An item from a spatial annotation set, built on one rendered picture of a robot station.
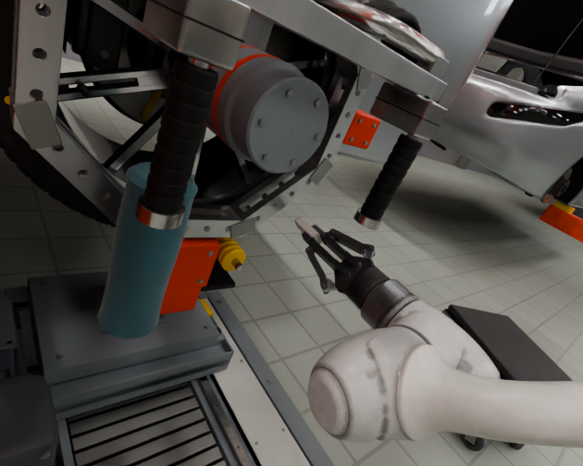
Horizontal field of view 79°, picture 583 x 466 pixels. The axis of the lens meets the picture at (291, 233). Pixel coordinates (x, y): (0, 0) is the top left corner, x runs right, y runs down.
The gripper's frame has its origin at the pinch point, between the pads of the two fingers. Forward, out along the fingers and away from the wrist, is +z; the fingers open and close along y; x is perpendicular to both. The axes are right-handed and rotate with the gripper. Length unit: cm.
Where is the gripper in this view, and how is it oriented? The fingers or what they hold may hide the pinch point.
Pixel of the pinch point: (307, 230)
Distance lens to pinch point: 73.9
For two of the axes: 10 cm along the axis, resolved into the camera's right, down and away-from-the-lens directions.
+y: 7.9, -5.9, 1.8
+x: -2.6, -5.8, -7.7
